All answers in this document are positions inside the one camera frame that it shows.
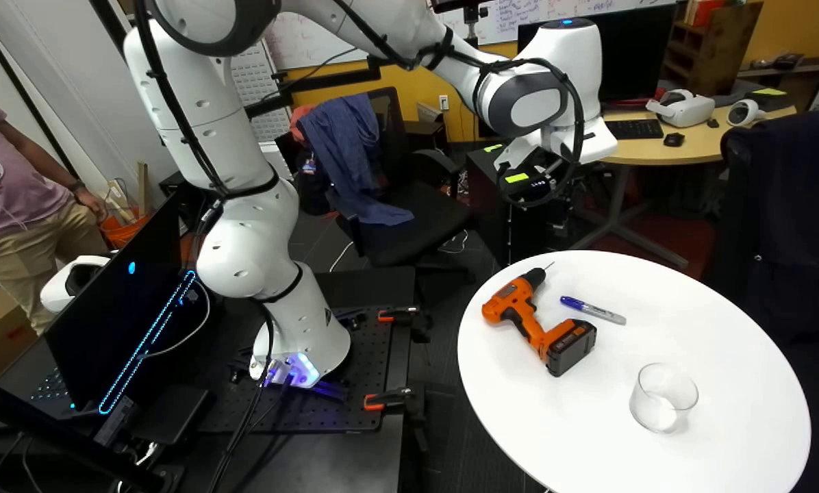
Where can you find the person left hand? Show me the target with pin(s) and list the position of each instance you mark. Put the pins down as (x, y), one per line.
(94, 201)

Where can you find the blue capped grey marker pen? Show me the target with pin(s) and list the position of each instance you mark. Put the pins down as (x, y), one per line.
(595, 310)

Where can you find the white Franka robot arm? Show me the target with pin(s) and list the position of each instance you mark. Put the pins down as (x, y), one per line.
(245, 228)

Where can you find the clear glass cup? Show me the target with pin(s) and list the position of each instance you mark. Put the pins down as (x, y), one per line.
(664, 398)

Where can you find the person in pink shirt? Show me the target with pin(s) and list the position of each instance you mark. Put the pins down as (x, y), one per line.
(15, 201)

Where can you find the white headset beside laptop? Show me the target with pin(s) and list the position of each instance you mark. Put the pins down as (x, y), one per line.
(68, 283)

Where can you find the black laptop screen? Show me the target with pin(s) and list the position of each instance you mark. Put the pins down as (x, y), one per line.
(108, 310)

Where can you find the white pegboard panel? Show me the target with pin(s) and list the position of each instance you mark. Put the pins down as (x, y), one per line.
(261, 85)

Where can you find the black tripod leg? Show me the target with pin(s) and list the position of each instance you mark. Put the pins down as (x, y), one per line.
(60, 428)

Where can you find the blue jacket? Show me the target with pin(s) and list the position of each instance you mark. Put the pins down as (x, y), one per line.
(354, 154)

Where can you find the black office chair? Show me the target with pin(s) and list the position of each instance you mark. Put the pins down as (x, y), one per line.
(417, 221)

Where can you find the orange black clamp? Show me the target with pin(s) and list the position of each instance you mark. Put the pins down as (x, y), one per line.
(388, 402)
(402, 318)

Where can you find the black box with green label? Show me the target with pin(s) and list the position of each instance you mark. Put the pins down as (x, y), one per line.
(490, 210)

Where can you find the grey desk leg base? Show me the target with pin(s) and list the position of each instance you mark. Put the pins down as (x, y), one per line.
(621, 221)

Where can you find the black keyboard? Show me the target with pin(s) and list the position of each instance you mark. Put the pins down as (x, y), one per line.
(634, 129)

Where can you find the black computer monitor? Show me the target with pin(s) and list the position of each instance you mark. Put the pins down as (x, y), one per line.
(642, 57)

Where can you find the black computer mouse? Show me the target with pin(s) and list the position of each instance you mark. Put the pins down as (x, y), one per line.
(675, 140)

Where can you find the white VR headset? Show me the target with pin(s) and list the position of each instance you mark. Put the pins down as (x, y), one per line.
(683, 110)

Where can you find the curved wooden desk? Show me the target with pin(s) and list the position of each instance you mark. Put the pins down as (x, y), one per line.
(699, 147)

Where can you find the wooden shelf unit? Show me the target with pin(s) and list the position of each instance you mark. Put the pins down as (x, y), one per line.
(713, 46)

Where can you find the white VR controller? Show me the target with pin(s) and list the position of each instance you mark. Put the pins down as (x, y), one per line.
(746, 114)

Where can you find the chair with dark jacket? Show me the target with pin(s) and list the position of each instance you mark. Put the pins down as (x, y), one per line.
(780, 221)

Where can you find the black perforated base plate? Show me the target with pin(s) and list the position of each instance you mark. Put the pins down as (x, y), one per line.
(371, 365)

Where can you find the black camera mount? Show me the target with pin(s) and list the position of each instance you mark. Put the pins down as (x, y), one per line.
(467, 18)

